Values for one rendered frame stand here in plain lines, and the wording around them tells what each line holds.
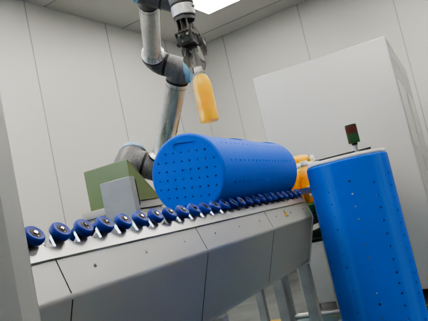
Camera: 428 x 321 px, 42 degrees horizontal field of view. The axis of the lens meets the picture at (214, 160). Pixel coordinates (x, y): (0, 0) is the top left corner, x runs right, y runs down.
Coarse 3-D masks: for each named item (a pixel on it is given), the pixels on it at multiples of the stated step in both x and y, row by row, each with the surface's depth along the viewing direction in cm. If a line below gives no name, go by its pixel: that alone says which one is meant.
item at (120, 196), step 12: (120, 180) 149; (132, 180) 149; (108, 192) 150; (120, 192) 149; (132, 192) 147; (108, 204) 150; (120, 204) 149; (132, 204) 147; (108, 216) 150; (132, 228) 147
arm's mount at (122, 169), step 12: (96, 168) 290; (108, 168) 286; (120, 168) 282; (132, 168) 282; (96, 180) 290; (108, 180) 286; (144, 180) 288; (96, 192) 290; (144, 192) 286; (96, 204) 290
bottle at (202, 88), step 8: (200, 72) 207; (200, 80) 206; (208, 80) 207; (200, 88) 205; (208, 88) 206; (200, 96) 205; (208, 96) 205; (200, 104) 205; (208, 104) 205; (200, 112) 206; (208, 112) 204; (216, 112) 206; (200, 120) 207; (208, 120) 205; (216, 120) 208
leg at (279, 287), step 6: (276, 282) 262; (282, 282) 261; (276, 288) 262; (282, 288) 261; (276, 294) 262; (282, 294) 261; (276, 300) 262; (282, 300) 261; (288, 300) 263; (282, 306) 260; (288, 306) 260; (282, 312) 260; (288, 312) 259; (282, 318) 260; (288, 318) 259
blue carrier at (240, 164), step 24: (168, 144) 192; (192, 144) 189; (216, 144) 188; (240, 144) 211; (264, 144) 241; (168, 168) 192; (192, 168) 188; (216, 168) 185; (240, 168) 196; (264, 168) 220; (288, 168) 249; (168, 192) 192; (192, 192) 188; (216, 192) 185; (240, 192) 201; (264, 192) 227
